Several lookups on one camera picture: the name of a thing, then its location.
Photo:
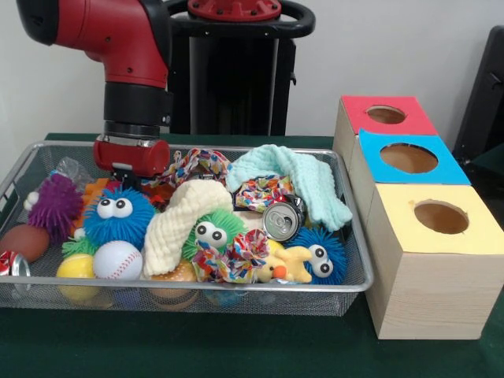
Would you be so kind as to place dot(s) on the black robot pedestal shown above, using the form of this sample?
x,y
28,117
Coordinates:
x,y
236,78

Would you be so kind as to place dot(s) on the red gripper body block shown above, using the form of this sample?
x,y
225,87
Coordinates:
x,y
130,155

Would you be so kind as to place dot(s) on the black stand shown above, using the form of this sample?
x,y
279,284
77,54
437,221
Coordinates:
x,y
484,98

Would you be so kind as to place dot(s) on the green covered side table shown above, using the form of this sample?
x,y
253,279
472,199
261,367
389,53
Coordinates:
x,y
494,157

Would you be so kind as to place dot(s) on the green spiky ball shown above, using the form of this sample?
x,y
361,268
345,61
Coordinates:
x,y
228,222

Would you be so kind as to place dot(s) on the cream muslin cloth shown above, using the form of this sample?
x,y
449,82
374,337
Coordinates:
x,y
169,228

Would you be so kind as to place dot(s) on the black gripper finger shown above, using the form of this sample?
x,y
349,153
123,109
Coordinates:
x,y
134,180
120,177

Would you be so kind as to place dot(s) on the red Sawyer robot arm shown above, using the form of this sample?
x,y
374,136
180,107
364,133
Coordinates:
x,y
118,43

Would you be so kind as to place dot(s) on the yellow plush duck toy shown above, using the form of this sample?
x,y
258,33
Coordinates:
x,y
289,267

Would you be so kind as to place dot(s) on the dark green table cloth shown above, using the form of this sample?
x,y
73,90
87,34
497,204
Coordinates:
x,y
197,346

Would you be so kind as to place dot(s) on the light blue muslin cloth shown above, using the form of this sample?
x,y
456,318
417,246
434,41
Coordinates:
x,y
315,185

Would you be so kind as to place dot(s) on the wooden three-hole box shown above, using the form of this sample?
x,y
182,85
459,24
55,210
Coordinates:
x,y
433,275

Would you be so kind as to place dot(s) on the white baseball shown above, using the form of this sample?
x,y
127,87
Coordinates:
x,y
118,262

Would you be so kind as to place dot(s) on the shallow clear mesh bin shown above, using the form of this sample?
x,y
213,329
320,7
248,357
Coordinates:
x,y
275,303

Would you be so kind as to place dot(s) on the purple spiky ball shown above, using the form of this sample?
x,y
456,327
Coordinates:
x,y
55,204

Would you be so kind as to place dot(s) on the crushed drink can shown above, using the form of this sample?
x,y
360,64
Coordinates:
x,y
281,222

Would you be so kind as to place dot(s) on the blue spiky ball with eyes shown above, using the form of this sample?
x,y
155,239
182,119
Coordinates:
x,y
334,240
118,228

